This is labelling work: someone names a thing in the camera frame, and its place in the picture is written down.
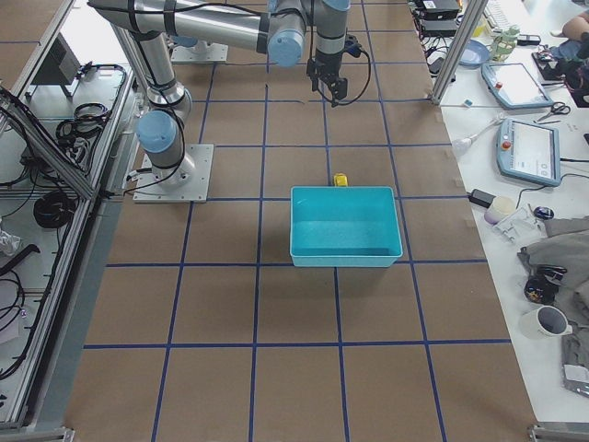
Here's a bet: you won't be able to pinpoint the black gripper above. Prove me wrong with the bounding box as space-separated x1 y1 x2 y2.
306 53 348 108

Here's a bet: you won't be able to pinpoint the yellow beetle toy car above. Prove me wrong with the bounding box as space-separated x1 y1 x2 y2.
332 172 349 188

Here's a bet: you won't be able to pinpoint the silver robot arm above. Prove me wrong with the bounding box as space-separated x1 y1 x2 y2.
89 1 355 186

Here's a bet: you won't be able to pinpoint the turquoise plastic bin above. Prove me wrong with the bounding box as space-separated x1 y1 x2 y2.
290 186 403 268

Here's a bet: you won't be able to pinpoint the blue plate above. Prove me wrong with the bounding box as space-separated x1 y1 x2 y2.
459 40 490 68

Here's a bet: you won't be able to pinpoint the upper teach pendant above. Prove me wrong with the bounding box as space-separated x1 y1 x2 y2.
480 63 553 110

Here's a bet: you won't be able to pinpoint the teach pendant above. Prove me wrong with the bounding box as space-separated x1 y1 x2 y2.
495 119 561 187
480 63 553 110

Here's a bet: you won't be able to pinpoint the black power adapter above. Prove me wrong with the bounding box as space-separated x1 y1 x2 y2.
468 189 496 209

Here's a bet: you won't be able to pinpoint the white paper cup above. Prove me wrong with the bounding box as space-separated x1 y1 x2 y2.
484 196 515 225

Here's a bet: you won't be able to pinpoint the lower teach pendant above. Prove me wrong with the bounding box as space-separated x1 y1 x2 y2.
495 119 561 187

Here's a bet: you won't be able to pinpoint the black scissors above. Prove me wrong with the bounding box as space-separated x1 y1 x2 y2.
534 101 571 124

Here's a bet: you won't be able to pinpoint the grey cloth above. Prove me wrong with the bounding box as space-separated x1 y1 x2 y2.
517 216 588 328

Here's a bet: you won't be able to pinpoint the white mug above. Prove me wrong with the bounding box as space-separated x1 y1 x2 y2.
518 306 572 340

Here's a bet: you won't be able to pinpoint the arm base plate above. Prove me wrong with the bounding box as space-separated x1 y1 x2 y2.
133 144 214 204
171 39 228 64

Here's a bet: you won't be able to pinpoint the aluminium frame post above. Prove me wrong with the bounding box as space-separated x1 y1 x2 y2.
430 0 488 105

